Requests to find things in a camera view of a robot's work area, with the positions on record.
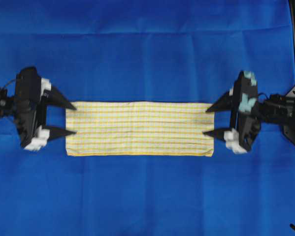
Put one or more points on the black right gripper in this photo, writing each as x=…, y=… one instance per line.
x=241, y=99

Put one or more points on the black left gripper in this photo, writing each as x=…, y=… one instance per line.
x=29, y=90

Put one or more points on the yellow checked towel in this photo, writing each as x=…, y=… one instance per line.
x=139, y=128

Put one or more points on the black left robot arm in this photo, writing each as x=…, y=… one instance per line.
x=7, y=107

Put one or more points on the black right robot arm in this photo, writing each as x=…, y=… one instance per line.
x=276, y=109

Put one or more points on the blue table cloth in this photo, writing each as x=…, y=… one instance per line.
x=148, y=50

